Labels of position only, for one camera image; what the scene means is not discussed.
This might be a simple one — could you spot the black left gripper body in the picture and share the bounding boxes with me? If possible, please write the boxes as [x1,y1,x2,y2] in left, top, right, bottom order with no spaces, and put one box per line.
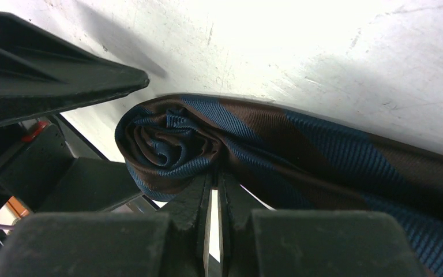
[0,117,141,213]

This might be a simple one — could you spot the blue brown striped tie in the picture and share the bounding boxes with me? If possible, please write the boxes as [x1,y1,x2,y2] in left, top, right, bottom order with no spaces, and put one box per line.
[115,94,443,276]

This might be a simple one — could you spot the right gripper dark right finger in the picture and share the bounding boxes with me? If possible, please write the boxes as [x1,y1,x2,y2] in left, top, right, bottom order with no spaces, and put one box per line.
[217,173,426,276]

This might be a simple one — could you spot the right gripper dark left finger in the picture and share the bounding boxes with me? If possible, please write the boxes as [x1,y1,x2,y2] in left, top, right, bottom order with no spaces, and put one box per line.
[0,173,213,276]

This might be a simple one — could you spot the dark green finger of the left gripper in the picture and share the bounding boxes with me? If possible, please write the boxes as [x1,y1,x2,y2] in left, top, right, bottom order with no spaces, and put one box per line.
[0,12,149,127]

